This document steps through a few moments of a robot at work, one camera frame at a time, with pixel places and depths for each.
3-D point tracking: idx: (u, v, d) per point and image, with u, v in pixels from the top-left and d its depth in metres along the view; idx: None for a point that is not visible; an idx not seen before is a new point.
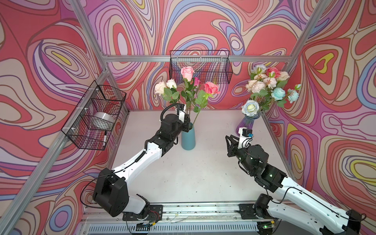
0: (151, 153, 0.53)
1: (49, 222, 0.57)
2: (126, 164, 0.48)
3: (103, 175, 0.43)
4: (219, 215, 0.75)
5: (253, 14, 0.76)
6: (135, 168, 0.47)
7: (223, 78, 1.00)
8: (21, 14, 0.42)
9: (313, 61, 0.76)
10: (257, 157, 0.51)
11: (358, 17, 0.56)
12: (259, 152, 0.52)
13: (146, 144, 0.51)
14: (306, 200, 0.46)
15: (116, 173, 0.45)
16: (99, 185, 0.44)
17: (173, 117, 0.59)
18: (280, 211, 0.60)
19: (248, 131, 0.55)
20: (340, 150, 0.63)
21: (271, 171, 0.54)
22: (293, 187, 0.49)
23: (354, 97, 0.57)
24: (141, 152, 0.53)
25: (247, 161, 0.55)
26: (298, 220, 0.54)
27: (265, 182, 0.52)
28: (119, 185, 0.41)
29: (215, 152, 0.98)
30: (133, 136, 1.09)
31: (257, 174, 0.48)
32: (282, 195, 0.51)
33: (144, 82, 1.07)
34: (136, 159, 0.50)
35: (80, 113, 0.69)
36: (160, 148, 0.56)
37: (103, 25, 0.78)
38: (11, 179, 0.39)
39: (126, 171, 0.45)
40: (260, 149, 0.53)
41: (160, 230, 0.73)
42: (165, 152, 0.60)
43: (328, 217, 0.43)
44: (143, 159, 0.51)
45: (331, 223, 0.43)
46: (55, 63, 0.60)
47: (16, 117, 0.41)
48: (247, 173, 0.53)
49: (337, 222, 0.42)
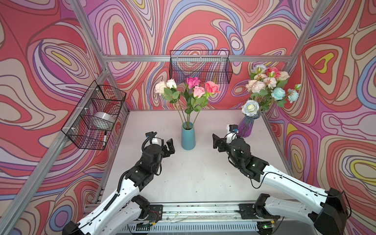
0: (124, 195, 0.49)
1: (50, 222, 0.57)
2: (94, 213, 0.44)
3: (66, 230, 0.40)
4: (219, 215, 0.75)
5: (253, 14, 0.76)
6: (103, 218, 0.43)
7: (223, 78, 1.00)
8: (22, 14, 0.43)
9: (313, 61, 0.76)
10: (239, 148, 0.56)
11: (358, 17, 0.56)
12: (242, 144, 0.57)
13: (120, 184, 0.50)
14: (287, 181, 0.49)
15: (82, 227, 0.41)
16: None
17: (153, 147, 0.57)
18: (275, 205, 0.61)
19: (234, 126, 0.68)
20: (340, 150, 0.63)
21: (255, 162, 0.58)
22: (274, 173, 0.52)
23: (354, 97, 0.57)
24: (112, 197, 0.48)
25: (232, 153, 0.59)
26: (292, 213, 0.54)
27: (248, 172, 0.56)
28: (69, 230, 0.40)
29: (215, 151, 0.98)
30: (133, 136, 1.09)
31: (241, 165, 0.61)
32: (265, 181, 0.53)
33: (144, 81, 1.06)
34: (104, 207, 0.45)
35: (80, 113, 0.69)
36: (136, 186, 0.51)
37: (103, 25, 0.78)
38: (11, 179, 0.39)
39: (92, 223, 0.42)
40: (242, 140, 0.58)
41: (160, 230, 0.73)
42: (143, 185, 0.55)
43: (307, 196, 0.44)
44: (114, 203, 0.46)
45: (310, 202, 0.44)
46: (55, 63, 0.60)
47: (16, 116, 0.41)
48: (235, 165, 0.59)
49: (315, 199, 0.43)
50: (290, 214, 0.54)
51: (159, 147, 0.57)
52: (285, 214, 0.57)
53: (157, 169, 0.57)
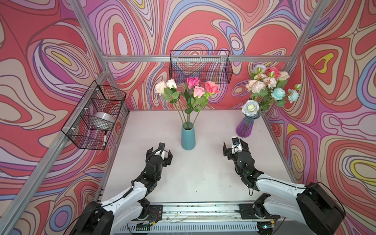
0: (137, 191, 0.56)
1: (50, 222, 0.57)
2: (113, 199, 0.49)
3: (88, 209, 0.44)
4: (219, 215, 0.75)
5: (253, 14, 0.76)
6: (122, 202, 0.49)
7: (223, 78, 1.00)
8: (21, 14, 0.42)
9: (313, 61, 0.76)
10: (245, 161, 0.64)
11: (358, 17, 0.56)
12: (247, 158, 0.65)
13: (133, 183, 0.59)
14: (274, 182, 0.56)
15: (105, 205, 0.46)
16: (82, 222, 0.43)
17: (156, 158, 0.66)
18: (273, 203, 0.61)
19: (236, 140, 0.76)
20: (340, 150, 0.63)
21: (255, 174, 0.66)
22: (265, 177, 0.61)
23: (354, 97, 0.57)
24: (129, 189, 0.55)
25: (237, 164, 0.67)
26: (291, 211, 0.53)
27: (248, 182, 0.65)
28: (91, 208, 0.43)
29: (215, 151, 0.98)
30: (133, 136, 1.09)
31: (243, 175, 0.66)
32: (259, 187, 0.61)
33: (144, 82, 1.07)
34: (124, 195, 0.52)
35: (80, 113, 0.69)
36: (145, 188, 0.60)
37: (103, 25, 0.78)
38: (10, 179, 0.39)
39: (113, 205, 0.47)
40: (247, 154, 0.66)
41: (160, 230, 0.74)
42: (149, 192, 0.64)
43: (288, 191, 0.50)
44: (132, 194, 0.54)
45: (291, 196, 0.49)
46: (55, 63, 0.60)
47: (16, 116, 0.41)
48: (238, 173, 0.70)
49: (294, 192, 0.48)
50: (289, 213, 0.54)
51: (159, 157, 0.66)
52: (284, 213, 0.56)
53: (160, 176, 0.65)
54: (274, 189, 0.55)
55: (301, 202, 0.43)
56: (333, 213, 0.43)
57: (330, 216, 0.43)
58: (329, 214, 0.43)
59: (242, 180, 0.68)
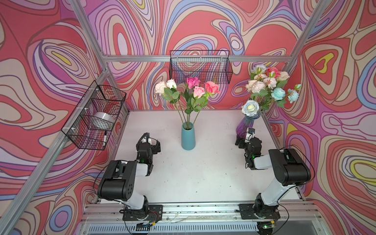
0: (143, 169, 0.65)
1: (50, 222, 0.57)
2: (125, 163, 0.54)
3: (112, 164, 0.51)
4: (219, 215, 0.75)
5: (253, 14, 0.76)
6: None
7: (223, 78, 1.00)
8: (21, 14, 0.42)
9: (313, 61, 0.76)
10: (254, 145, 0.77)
11: (358, 17, 0.56)
12: (257, 144, 0.76)
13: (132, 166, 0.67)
14: (265, 157, 0.65)
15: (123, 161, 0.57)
16: (109, 173, 0.49)
17: (146, 145, 0.74)
18: (266, 194, 0.65)
19: (250, 129, 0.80)
20: (340, 150, 0.63)
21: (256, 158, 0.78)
22: (260, 157, 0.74)
23: (354, 97, 0.57)
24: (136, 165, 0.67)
25: (249, 148, 0.80)
26: (276, 189, 0.58)
27: (249, 162, 0.77)
28: (115, 162, 0.51)
29: (215, 151, 0.98)
30: (133, 136, 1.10)
31: (248, 156, 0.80)
32: (257, 163, 0.72)
33: (144, 82, 1.07)
34: None
35: (80, 113, 0.69)
36: (146, 169, 0.68)
37: (103, 25, 0.78)
38: (11, 179, 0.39)
39: None
40: (258, 142, 0.77)
41: (160, 230, 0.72)
42: (149, 172, 0.72)
43: None
44: None
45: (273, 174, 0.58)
46: (55, 63, 0.60)
47: (16, 116, 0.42)
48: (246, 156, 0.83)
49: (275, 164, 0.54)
50: (275, 193, 0.58)
51: (148, 145, 0.74)
52: (274, 193, 0.59)
53: (151, 159, 0.78)
54: (264, 164, 0.66)
55: (270, 151, 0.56)
56: (298, 167, 0.50)
57: (290, 167, 0.51)
58: (294, 166, 0.51)
59: (246, 160, 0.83)
